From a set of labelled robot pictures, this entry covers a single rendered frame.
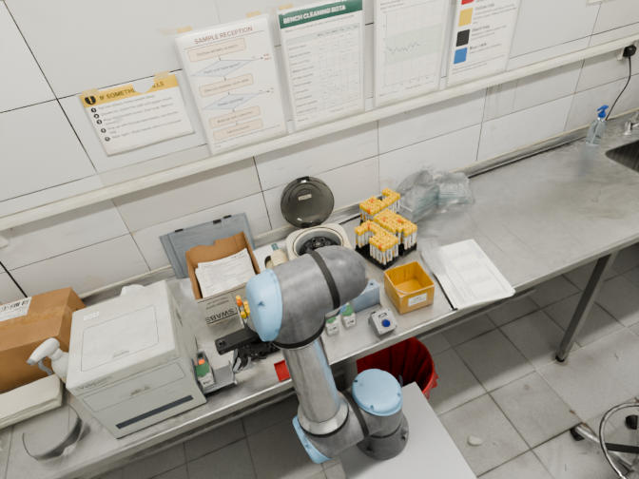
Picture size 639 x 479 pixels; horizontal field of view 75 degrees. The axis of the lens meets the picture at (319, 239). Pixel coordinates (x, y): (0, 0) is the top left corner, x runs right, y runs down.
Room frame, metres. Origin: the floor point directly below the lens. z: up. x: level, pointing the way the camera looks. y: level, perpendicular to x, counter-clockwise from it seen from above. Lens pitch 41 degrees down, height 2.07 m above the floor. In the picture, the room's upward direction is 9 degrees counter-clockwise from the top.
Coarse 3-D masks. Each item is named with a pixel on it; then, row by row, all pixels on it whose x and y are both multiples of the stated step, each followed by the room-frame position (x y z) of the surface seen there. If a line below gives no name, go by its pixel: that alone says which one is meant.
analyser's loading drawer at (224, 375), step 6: (228, 360) 0.79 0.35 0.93; (228, 366) 0.78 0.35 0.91; (216, 372) 0.76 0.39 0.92; (222, 372) 0.76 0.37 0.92; (228, 372) 0.76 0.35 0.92; (216, 378) 0.74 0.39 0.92; (222, 378) 0.74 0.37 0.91; (228, 378) 0.73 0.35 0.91; (234, 378) 0.72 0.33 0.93; (216, 384) 0.71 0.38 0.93; (222, 384) 0.72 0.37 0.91; (204, 390) 0.70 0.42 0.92; (210, 390) 0.70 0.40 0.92
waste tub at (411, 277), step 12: (408, 264) 1.05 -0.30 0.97; (384, 276) 1.02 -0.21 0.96; (396, 276) 1.04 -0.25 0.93; (408, 276) 1.05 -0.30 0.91; (420, 276) 1.02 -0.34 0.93; (384, 288) 1.03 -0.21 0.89; (408, 288) 1.01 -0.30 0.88; (420, 288) 1.00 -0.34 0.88; (432, 288) 0.93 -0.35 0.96; (396, 300) 0.93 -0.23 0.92; (408, 300) 0.91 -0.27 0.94; (420, 300) 0.92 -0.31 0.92; (432, 300) 0.93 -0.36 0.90; (408, 312) 0.91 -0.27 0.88
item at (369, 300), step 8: (368, 288) 0.96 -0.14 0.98; (376, 288) 0.96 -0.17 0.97; (360, 296) 0.94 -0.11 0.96; (368, 296) 0.95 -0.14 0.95; (376, 296) 0.96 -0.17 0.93; (352, 304) 0.95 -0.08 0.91; (360, 304) 0.94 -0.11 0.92; (368, 304) 0.95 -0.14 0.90; (376, 304) 0.96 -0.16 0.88; (360, 312) 0.94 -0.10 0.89; (368, 312) 0.93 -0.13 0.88
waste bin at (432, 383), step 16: (384, 352) 1.12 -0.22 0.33; (400, 352) 1.10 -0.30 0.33; (416, 352) 1.06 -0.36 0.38; (368, 368) 1.06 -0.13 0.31; (384, 368) 1.10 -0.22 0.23; (400, 368) 1.09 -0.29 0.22; (416, 368) 1.03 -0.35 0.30; (432, 368) 0.93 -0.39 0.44; (416, 384) 0.97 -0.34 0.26; (432, 384) 0.90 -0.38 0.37
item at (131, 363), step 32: (160, 288) 0.91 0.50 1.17; (96, 320) 0.82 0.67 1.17; (128, 320) 0.80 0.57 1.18; (160, 320) 0.79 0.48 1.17; (96, 352) 0.71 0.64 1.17; (128, 352) 0.70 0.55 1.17; (160, 352) 0.68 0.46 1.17; (192, 352) 0.82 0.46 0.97; (96, 384) 0.63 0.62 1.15; (128, 384) 0.65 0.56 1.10; (160, 384) 0.66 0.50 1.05; (192, 384) 0.68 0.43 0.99; (96, 416) 0.61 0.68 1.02; (128, 416) 0.63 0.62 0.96; (160, 416) 0.65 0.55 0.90
